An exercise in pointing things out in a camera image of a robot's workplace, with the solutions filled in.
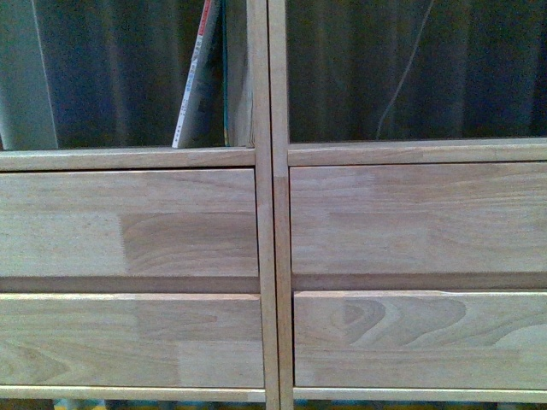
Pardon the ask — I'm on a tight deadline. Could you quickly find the white spined magazine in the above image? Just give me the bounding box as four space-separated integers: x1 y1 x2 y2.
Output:
172 1 223 149

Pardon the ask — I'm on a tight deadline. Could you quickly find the right wooden shelf unit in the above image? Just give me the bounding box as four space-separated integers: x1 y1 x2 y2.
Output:
268 1 546 408

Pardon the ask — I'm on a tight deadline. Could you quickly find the wooden shelf unit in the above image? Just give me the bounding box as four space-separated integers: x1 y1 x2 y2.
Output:
268 1 546 408
1 1 279 409

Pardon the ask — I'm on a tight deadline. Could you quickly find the left wooden shelf unit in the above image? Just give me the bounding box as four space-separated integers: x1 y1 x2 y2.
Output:
1 1 279 409

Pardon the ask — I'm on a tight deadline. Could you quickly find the upper left wooden drawer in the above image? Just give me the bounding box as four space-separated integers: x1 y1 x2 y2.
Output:
1 168 258 278

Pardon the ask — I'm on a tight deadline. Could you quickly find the wooden drawer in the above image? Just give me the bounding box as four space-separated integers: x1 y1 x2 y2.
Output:
290 162 546 274
1 168 258 278
293 291 546 390
1 294 264 389

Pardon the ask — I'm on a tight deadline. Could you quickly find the upper right wooden drawer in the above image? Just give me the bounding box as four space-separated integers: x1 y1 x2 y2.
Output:
290 162 546 274

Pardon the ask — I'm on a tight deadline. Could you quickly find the lower right wooden drawer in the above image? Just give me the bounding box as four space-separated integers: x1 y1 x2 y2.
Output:
293 291 546 390

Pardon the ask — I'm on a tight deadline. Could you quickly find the thin teal book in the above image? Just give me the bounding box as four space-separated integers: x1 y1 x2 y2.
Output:
221 0 230 147

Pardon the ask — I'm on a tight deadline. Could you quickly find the dark green curtain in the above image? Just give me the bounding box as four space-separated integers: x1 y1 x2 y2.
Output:
0 0 547 151

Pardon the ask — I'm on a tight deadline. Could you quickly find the lower left wooden drawer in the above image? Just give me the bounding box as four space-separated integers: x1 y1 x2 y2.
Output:
1 294 264 389

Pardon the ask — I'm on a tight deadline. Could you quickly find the thin grey hanging cable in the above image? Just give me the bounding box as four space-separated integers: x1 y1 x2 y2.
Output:
375 0 435 139

